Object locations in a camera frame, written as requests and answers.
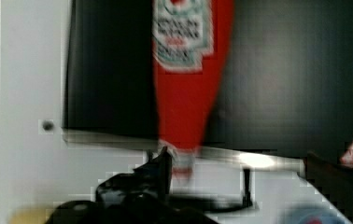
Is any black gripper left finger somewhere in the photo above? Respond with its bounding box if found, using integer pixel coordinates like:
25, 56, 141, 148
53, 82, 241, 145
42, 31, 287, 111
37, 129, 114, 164
45, 147, 218, 224

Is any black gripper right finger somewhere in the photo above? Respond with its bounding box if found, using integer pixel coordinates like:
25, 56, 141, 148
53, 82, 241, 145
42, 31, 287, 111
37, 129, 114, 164
304, 153, 353, 223

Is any red ketchup bottle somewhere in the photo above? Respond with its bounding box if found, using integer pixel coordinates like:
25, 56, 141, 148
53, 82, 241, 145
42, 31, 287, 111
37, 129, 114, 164
152, 0, 233, 180

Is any black toaster oven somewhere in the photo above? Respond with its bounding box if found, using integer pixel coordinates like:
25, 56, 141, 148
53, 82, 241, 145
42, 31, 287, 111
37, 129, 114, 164
63, 0, 353, 164

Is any blue bowl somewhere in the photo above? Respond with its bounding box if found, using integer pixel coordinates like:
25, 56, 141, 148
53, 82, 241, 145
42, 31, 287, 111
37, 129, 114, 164
281, 208, 345, 224

